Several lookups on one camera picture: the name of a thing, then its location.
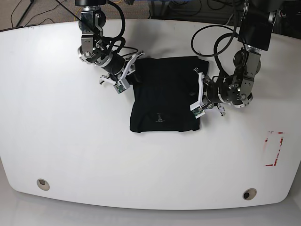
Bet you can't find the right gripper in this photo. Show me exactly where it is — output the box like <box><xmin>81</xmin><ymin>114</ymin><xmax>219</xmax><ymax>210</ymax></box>
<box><xmin>99</xmin><ymin>51</ymin><xmax>145</xmax><ymax>85</ymax></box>

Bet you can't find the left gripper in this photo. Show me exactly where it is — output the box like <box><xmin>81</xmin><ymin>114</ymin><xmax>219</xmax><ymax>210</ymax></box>
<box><xmin>194</xmin><ymin>67</ymin><xmax>225</xmax><ymax>116</ymax></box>

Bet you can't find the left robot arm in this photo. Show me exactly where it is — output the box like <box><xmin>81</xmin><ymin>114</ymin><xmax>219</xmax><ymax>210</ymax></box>
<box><xmin>190</xmin><ymin>0</ymin><xmax>283</xmax><ymax>118</ymax></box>

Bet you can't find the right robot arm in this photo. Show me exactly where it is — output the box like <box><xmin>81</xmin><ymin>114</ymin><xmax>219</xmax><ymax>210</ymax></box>
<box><xmin>75</xmin><ymin>0</ymin><xmax>142</xmax><ymax>85</ymax></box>

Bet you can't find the red tape rectangle marking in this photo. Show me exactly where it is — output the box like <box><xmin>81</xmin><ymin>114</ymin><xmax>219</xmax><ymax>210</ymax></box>
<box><xmin>263</xmin><ymin>131</ymin><xmax>284</xmax><ymax>167</ymax></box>

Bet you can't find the black tripod stand leg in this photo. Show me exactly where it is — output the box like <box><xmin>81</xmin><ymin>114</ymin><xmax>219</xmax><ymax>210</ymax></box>
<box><xmin>16</xmin><ymin>0</ymin><xmax>35</xmax><ymax>27</ymax></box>

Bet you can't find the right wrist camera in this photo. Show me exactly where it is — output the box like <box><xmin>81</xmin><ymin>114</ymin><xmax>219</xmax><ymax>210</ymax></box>
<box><xmin>113</xmin><ymin>79</ymin><xmax>130</xmax><ymax>94</ymax></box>

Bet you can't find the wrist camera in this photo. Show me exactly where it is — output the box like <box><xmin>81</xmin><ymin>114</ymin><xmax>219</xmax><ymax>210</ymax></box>
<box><xmin>113</xmin><ymin>79</ymin><xmax>130</xmax><ymax>94</ymax></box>
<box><xmin>190</xmin><ymin>102</ymin><xmax>205</xmax><ymax>119</ymax></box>

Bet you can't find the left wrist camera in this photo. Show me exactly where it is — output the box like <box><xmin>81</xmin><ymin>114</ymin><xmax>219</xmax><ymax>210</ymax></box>
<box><xmin>190</xmin><ymin>102</ymin><xmax>205</xmax><ymax>119</ymax></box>

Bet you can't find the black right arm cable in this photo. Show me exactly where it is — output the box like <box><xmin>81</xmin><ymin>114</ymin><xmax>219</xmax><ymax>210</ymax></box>
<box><xmin>56</xmin><ymin>0</ymin><xmax>139</xmax><ymax>62</ymax></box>

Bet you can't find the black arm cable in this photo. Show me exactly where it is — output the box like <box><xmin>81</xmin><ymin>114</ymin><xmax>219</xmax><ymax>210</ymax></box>
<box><xmin>190</xmin><ymin>4</ymin><xmax>240</xmax><ymax>78</ymax></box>
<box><xmin>56</xmin><ymin>0</ymin><xmax>139</xmax><ymax>62</ymax></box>

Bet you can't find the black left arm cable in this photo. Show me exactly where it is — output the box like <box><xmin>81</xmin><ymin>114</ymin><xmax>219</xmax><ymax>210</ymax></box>
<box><xmin>190</xmin><ymin>4</ymin><xmax>240</xmax><ymax>78</ymax></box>

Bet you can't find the right table cable grommet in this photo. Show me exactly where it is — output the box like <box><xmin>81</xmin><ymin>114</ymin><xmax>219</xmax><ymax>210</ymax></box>
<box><xmin>242</xmin><ymin>188</ymin><xmax>257</xmax><ymax>201</ymax></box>

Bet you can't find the table cable grommet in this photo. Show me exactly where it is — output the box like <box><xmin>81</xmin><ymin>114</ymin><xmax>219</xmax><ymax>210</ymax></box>
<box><xmin>37</xmin><ymin>178</ymin><xmax>50</xmax><ymax>191</ymax></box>
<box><xmin>242</xmin><ymin>188</ymin><xmax>257</xmax><ymax>201</ymax></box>

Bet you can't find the left table cable grommet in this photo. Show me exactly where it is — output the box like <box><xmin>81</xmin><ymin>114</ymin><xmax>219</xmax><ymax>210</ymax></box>
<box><xmin>37</xmin><ymin>178</ymin><xmax>50</xmax><ymax>191</ymax></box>

